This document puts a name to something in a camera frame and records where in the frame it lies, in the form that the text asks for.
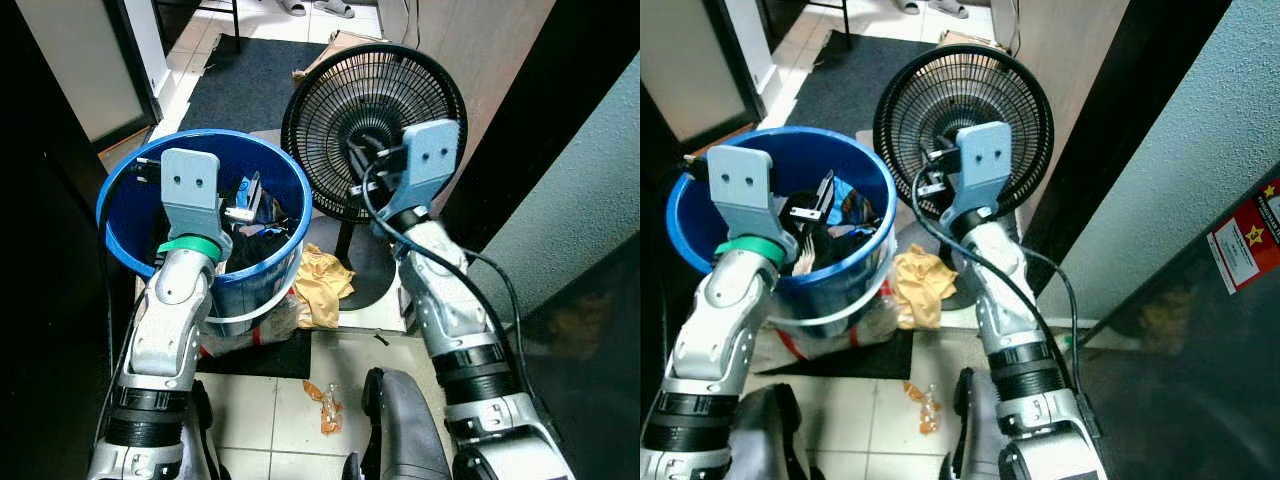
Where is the black standing fan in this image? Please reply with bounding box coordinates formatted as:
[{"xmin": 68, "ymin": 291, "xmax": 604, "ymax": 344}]
[
  {"xmin": 281, "ymin": 42, "xmax": 470, "ymax": 313},
  {"xmin": 872, "ymin": 42, "xmax": 1055, "ymax": 313}
]

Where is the blue plastic bucket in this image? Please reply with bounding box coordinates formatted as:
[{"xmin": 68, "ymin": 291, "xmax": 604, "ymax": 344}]
[
  {"xmin": 665, "ymin": 127, "xmax": 899, "ymax": 339},
  {"xmin": 96, "ymin": 128, "xmax": 314, "ymax": 339}
]

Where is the dark grey floor mat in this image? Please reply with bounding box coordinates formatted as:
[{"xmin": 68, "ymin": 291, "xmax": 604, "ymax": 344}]
[
  {"xmin": 785, "ymin": 30, "xmax": 946, "ymax": 136},
  {"xmin": 178, "ymin": 35, "xmax": 331, "ymax": 134}
]

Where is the yellow crumpled cloth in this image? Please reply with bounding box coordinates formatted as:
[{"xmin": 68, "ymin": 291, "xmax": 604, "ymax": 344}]
[
  {"xmin": 293, "ymin": 243, "xmax": 357, "ymax": 330},
  {"xmin": 890, "ymin": 243, "xmax": 959, "ymax": 331}
]

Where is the clear plastic bag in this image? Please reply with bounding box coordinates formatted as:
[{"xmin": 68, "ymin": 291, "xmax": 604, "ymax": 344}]
[
  {"xmin": 198, "ymin": 290, "xmax": 313, "ymax": 359},
  {"xmin": 775, "ymin": 290, "xmax": 901, "ymax": 361}
]

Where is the brown cardboard piece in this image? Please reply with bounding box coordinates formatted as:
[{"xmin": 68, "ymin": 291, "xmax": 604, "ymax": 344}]
[
  {"xmin": 292, "ymin": 30, "xmax": 386, "ymax": 83},
  {"xmin": 935, "ymin": 30, "xmax": 1001, "ymax": 51}
]

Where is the brown wooden door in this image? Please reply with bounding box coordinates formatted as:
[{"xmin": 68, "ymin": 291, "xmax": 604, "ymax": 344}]
[
  {"xmin": 1015, "ymin": 0, "xmax": 1146, "ymax": 201},
  {"xmin": 415, "ymin": 0, "xmax": 557, "ymax": 211}
]

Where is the small black floor mat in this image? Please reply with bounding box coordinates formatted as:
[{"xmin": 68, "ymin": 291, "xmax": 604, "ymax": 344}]
[
  {"xmin": 755, "ymin": 330, "xmax": 913, "ymax": 379},
  {"xmin": 195, "ymin": 330, "xmax": 313, "ymax": 379}
]

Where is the frosted glass door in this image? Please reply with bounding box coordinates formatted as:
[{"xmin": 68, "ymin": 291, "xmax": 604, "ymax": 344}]
[
  {"xmin": 640, "ymin": 0, "xmax": 766, "ymax": 151},
  {"xmin": 15, "ymin": 0, "xmax": 161, "ymax": 151}
]

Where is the orange plastic wrapper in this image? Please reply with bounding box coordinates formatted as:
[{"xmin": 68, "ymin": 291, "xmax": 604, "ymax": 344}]
[
  {"xmin": 903, "ymin": 380, "xmax": 943, "ymax": 436},
  {"xmin": 302, "ymin": 379, "xmax": 345, "ymax": 437}
]

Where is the grey left robot leg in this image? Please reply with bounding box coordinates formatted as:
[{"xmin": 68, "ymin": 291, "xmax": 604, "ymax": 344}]
[
  {"xmin": 178, "ymin": 380, "xmax": 229, "ymax": 480},
  {"xmin": 730, "ymin": 383, "xmax": 813, "ymax": 480}
]

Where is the grey robot leg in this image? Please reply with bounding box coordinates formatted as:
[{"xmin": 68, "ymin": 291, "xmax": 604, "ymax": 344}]
[
  {"xmin": 345, "ymin": 368, "xmax": 453, "ymax": 480},
  {"xmin": 938, "ymin": 368, "xmax": 1004, "ymax": 480},
  {"xmin": 178, "ymin": 380, "xmax": 229, "ymax": 480},
  {"xmin": 730, "ymin": 383, "xmax": 813, "ymax": 480}
]

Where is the grey right robot leg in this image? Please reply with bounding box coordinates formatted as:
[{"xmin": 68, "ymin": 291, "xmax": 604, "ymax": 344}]
[
  {"xmin": 345, "ymin": 368, "xmax": 453, "ymax": 480},
  {"xmin": 938, "ymin": 368, "xmax": 1004, "ymax": 480}
]

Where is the red white sticker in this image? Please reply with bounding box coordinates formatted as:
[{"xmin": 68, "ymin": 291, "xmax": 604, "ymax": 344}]
[{"xmin": 1207, "ymin": 180, "xmax": 1280, "ymax": 295}]

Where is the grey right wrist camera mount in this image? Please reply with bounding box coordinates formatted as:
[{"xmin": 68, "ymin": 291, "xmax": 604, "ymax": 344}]
[
  {"xmin": 384, "ymin": 119, "xmax": 462, "ymax": 219},
  {"xmin": 943, "ymin": 121, "xmax": 1014, "ymax": 223}
]

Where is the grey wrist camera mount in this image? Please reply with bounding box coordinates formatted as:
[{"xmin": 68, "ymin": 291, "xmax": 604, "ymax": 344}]
[
  {"xmin": 705, "ymin": 145, "xmax": 801, "ymax": 266},
  {"xmin": 384, "ymin": 119, "xmax": 462, "ymax": 219},
  {"xmin": 160, "ymin": 148, "xmax": 225, "ymax": 243},
  {"xmin": 943, "ymin": 121, "xmax": 1014, "ymax": 223}
]

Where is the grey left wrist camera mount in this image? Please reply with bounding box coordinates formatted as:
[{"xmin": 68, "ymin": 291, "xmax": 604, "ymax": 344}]
[
  {"xmin": 705, "ymin": 145, "xmax": 801, "ymax": 266},
  {"xmin": 160, "ymin": 148, "xmax": 225, "ymax": 243}
]

